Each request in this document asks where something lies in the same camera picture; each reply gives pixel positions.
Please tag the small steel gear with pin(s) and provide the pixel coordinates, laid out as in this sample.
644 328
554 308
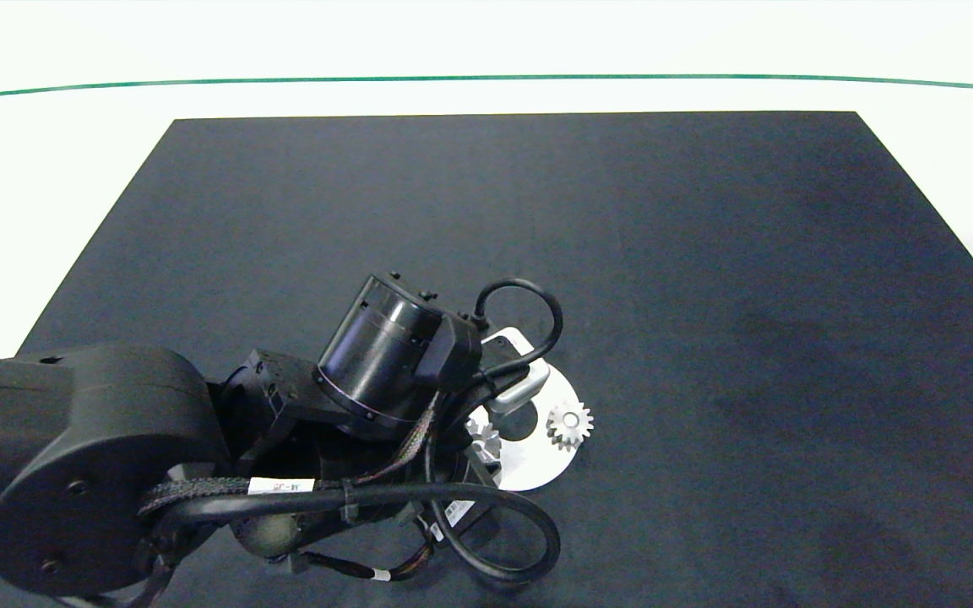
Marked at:
487 440
560 431

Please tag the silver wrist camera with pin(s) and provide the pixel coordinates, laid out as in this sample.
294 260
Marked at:
524 384

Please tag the round white pin plate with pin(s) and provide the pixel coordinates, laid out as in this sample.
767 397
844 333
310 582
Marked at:
537 469

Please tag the dark rectangular mat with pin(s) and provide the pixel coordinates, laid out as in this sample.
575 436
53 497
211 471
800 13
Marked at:
706 253

